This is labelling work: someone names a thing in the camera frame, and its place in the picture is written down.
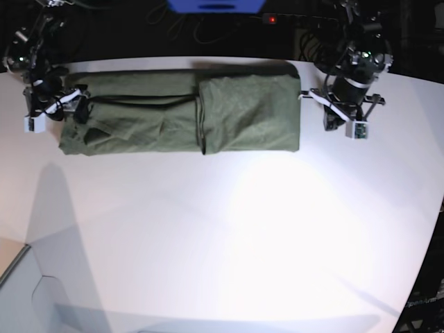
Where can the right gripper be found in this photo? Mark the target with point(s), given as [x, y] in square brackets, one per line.
[56, 104]

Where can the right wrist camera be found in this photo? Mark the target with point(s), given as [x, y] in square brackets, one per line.
[35, 124]

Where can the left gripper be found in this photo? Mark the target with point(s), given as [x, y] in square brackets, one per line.
[344, 100]

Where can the green t-shirt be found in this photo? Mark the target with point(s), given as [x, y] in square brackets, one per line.
[209, 109]

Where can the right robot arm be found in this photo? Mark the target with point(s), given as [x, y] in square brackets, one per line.
[32, 55]

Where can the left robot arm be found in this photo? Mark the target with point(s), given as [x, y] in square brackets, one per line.
[352, 62]

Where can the blue box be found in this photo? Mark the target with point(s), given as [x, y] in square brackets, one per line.
[216, 6]

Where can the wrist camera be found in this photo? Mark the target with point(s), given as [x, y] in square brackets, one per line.
[356, 129]
[35, 124]

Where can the black power strip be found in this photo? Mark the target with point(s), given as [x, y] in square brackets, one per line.
[298, 21]

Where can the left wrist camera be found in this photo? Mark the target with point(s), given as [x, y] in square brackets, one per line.
[356, 129]

